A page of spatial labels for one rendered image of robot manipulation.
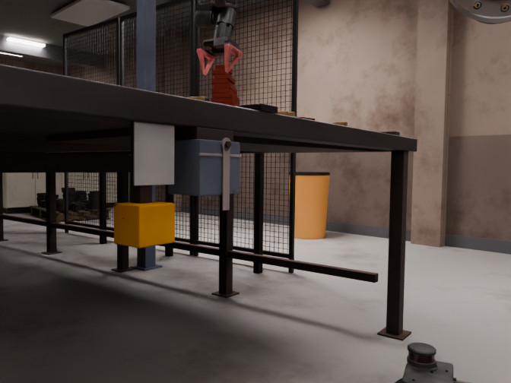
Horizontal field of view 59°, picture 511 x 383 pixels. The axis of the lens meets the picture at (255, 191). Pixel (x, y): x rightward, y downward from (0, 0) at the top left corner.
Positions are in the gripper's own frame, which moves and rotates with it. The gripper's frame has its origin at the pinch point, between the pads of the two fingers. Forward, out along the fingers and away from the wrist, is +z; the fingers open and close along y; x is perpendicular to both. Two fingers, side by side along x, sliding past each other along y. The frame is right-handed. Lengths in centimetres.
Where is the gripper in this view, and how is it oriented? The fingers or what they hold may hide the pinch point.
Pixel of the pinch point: (215, 71)
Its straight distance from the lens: 145.6
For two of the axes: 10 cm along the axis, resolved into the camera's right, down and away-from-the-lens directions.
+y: 7.7, 0.9, -6.3
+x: 6.1, 1.8, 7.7
